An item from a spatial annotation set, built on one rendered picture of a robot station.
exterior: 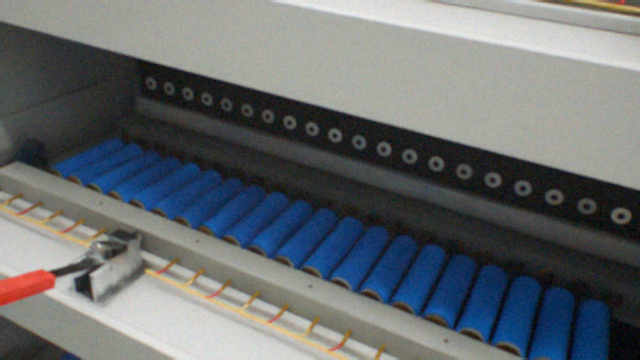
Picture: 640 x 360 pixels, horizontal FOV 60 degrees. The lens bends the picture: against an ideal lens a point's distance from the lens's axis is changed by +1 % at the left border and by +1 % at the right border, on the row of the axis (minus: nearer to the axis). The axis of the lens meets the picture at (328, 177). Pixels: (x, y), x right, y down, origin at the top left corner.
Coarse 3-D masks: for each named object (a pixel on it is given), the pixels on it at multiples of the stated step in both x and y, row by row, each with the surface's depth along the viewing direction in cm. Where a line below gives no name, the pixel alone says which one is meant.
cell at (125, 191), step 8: (168, 160) 45; (176, 160) 45; (152, 168) 43; (160, 168) 44; (168, 168) 44; (176, 168) 45; (136, 176) 42; (144, 176) 42; (152, 176) 43; (160, 176) 43; (120, 184) 41; (128, 184) 41; (136, 184) 42; (144, 184) 42; (152, 184) 43; (112, 192) 41; (120, 192) 40; (128, 192) 41; (136, 192) 41; (128, 200) 41
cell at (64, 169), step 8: (104, 144) 46; (112, 144) 47; (120, 144) 47; (88, 152) 45; (96, 152) 45; (104, 152) 46; (112, 152) 46; (72, 160) 44; (80, 160) 44; (88, 160) 45; (96, 160) 45; (56, 168) 43; (64, 168) 43; (72, 168) 43; (80, 168) 44; (64, 176) 43
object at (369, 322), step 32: (32, 192) 40; (64, 192) 39; (96, 192) 39; (96, 224) 38; (128, 224) 36; (160, 224) 36; (160, 256) 36; (192, 256) 35; (224, 256) 34; (256, 256) 34; (224, 288) 33; (256, 288) 33; (288, 288) 32; (320, 288) 32; (256, 320) 32; (320, 320) 32; (352, 320) 31; (384, 320) 30; (416, 320) 30; (384, 352) 31; (416, 352) 30; (448, 352) 29; (480, 352) 29
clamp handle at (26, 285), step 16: (96, 256) 33; (32, 272) 30; (48, 272) 30; (64, 272) 31; (80, 272) 32; (0, 288) 28; (16, 288) 28; (32, 288) 29; (48, 288) 30; (0, 304) 27
